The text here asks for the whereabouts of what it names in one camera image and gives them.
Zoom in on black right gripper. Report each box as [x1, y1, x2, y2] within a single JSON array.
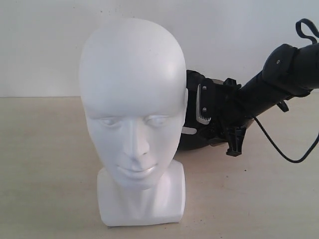
[[196, 78, 246, 156]]

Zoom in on black helmet with tinted visor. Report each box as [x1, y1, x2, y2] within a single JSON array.
[[177, 70, 255, 152]]

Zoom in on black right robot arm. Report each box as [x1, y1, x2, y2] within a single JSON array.
[[178, 43, 319, 156]]

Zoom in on white mannequin head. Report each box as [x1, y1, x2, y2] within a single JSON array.
[[79, 18, 188, 227]]

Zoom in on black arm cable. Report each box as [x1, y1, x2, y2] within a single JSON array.
[[254, 19, 319, 164]]

